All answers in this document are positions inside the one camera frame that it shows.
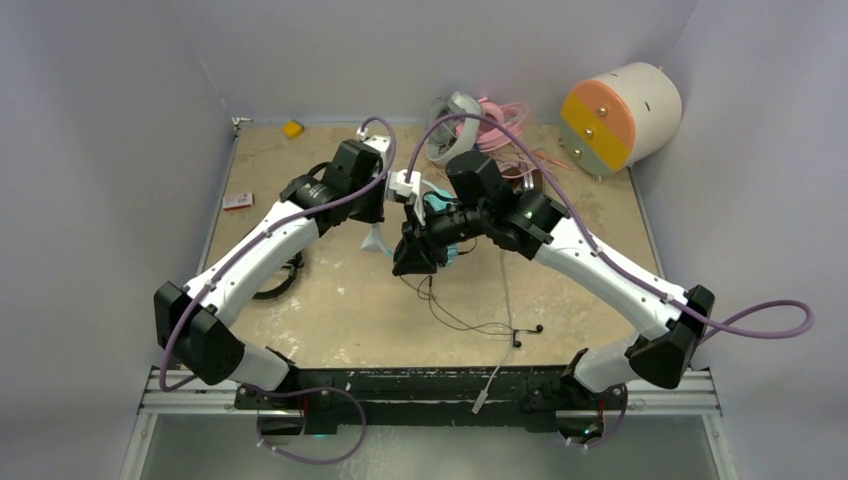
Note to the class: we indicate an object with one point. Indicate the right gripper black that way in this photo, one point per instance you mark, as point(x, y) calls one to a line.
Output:
point(414, 258)

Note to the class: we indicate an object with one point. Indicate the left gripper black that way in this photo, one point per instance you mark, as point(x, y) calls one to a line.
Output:
point(373, 214)

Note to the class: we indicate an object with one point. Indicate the teal white cat headphones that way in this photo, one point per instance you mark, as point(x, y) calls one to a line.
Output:
point(375, 242)

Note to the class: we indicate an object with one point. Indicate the black headphones with cable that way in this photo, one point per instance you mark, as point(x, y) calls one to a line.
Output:
point(282, 280)

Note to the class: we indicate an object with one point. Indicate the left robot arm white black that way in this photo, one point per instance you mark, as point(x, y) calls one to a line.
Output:
point(193, 320)

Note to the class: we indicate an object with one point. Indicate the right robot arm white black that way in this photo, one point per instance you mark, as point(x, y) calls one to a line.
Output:
point(543, 230)

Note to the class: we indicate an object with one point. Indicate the grey white headphones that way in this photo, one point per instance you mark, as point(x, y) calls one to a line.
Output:
point(451, 138)

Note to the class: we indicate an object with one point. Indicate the pink headphones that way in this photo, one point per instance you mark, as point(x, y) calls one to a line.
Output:
point(514, 117)

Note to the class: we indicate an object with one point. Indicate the brown headphones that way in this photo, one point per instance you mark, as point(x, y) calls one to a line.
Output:
point(523, 179)

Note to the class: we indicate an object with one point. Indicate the yellow small object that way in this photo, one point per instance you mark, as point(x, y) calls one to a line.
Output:
point(292, 129)

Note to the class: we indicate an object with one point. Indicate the small red white box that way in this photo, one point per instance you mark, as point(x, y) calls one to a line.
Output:
point(237, 201)

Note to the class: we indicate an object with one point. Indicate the round drawer cabinet orange yellow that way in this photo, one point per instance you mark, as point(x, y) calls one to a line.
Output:
point(612, 120)

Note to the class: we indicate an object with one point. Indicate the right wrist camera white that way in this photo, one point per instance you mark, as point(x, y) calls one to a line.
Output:
point(404, 187)

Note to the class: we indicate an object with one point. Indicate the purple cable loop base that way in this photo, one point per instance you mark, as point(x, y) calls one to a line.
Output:
point(313, 425)

